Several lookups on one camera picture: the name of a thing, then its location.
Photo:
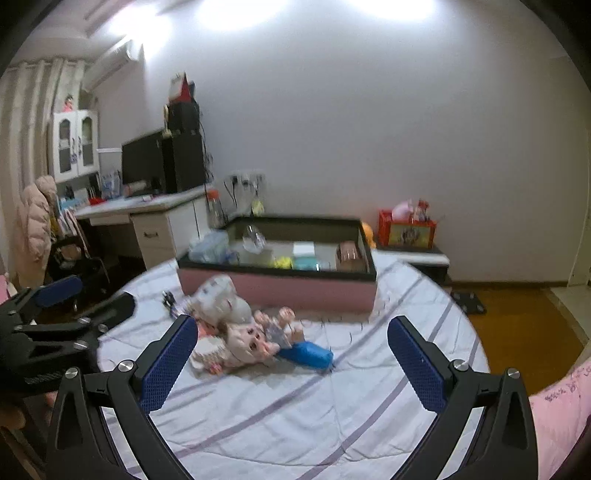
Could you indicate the pink storage box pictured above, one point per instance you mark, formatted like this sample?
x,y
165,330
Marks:
x,y
277,284

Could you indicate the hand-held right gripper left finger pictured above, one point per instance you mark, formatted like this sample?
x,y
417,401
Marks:
x,y
168,364

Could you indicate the small yellow toy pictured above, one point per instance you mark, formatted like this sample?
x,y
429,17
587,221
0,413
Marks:
x,y
283,262

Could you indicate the yellow blue snack bag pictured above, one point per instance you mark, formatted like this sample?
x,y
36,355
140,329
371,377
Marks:
x,y
258,207

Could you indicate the black speaker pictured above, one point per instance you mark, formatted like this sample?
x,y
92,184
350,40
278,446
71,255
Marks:
x,y
183,117

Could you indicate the clear plastic ball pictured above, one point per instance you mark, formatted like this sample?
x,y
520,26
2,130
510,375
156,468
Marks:
x,y
254,237

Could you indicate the black hair clip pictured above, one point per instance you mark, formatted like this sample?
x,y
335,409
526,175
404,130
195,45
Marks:
x,y
171,302

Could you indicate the black computer monitor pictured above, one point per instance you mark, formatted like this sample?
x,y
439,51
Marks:
x,y
143,161

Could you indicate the red toy crate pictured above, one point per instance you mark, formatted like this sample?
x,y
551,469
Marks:
x,y
406,233

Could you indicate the small wooden figurine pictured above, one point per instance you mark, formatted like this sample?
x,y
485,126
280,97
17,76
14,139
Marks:
x,y
165,120

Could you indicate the pink hair clip pack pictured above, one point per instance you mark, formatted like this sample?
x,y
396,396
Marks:
x,y
210,353

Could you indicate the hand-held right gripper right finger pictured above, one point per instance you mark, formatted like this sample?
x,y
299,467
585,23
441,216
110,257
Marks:
x,y
415,364

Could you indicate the white striped tablecloth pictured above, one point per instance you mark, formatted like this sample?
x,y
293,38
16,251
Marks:
x,y
277,415

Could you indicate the white desk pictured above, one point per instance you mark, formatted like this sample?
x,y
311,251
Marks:
x,y
157,226

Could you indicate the black floor scale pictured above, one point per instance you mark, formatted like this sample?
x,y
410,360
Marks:
x,y
468,303

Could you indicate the black computer tower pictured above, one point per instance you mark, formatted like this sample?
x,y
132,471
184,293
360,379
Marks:
x,y
184,161

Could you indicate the rose gold cylindrical case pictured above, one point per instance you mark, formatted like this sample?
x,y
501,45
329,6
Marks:
x,y
349,257

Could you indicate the small pink doll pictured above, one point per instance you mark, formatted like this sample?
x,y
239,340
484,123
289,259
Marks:
x,y
69,103

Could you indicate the white plush toy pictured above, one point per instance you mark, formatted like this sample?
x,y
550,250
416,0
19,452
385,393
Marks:
x,y
221,297

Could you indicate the pink plush toy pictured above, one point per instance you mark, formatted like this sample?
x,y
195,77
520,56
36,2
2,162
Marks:
x,y
402,208

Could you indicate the pale pink doll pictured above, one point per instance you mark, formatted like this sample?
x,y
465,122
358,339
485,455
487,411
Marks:
x,y
254,344

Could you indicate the orange octopus plush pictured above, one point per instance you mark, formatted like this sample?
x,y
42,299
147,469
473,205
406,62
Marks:
x,y
368,235

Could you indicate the beige curtain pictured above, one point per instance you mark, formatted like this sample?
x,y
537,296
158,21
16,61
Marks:
x,y
27,138

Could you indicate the person's left hand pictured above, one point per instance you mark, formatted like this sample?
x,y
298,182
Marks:
x,y
11,417

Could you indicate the clear bottle red cap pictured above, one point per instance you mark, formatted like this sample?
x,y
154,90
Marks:
x,y
214,210

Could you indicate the pink padded jacket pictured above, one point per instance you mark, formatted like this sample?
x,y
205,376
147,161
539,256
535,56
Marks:
x,y
36,230

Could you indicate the white glass-door cupboard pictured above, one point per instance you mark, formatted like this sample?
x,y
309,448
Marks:
x,y
74,145

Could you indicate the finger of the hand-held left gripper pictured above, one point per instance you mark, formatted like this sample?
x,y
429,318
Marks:
x,y
115,307
60,290

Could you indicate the clear plastic bag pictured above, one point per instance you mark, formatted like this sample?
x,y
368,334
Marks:
x,y
207,247

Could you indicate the white air conditioner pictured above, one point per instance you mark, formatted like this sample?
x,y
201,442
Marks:
x,y
113,64

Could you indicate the white wall socket strip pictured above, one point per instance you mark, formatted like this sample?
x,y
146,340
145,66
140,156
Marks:
x,y
247,178

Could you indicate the red white desk calendar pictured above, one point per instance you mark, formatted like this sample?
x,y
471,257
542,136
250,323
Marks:
x,y
182,90

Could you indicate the black chair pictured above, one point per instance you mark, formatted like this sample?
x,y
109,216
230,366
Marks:
x,y
76,258

